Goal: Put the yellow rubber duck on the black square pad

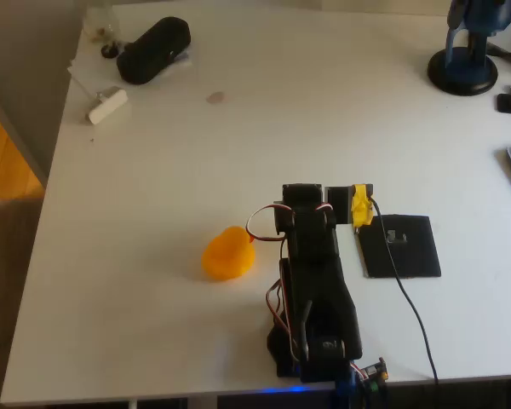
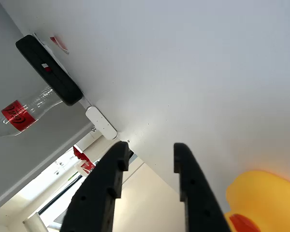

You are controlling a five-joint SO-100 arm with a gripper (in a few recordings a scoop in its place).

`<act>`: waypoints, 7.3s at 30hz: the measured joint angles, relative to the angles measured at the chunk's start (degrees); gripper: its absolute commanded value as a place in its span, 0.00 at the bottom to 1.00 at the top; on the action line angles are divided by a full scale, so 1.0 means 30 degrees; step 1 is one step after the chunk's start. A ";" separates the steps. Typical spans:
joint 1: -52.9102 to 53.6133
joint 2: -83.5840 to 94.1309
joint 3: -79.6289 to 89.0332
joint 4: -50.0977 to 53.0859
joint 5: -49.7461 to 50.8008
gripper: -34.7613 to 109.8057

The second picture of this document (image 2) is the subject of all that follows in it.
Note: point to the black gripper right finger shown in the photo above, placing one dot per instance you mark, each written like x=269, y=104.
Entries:
x=198, y=198

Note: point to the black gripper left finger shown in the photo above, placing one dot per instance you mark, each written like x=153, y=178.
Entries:
x=96, y=193

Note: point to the yellow rubber duck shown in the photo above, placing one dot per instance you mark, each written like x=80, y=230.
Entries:
x=263, y=198

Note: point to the red white carton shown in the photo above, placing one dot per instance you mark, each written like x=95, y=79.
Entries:
x=87, y=167

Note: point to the red box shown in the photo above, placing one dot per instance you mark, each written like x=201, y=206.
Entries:
x=80, y=154

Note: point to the white power bank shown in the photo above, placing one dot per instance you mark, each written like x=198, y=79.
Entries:
x=101, y=122

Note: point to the clear cola bottle red label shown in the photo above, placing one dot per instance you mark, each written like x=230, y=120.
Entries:
x=21, y=116

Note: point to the black oblong zip case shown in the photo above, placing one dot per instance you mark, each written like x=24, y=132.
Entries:
x=50, y=70

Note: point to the red white card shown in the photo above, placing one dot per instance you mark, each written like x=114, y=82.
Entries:
x=60, y=44

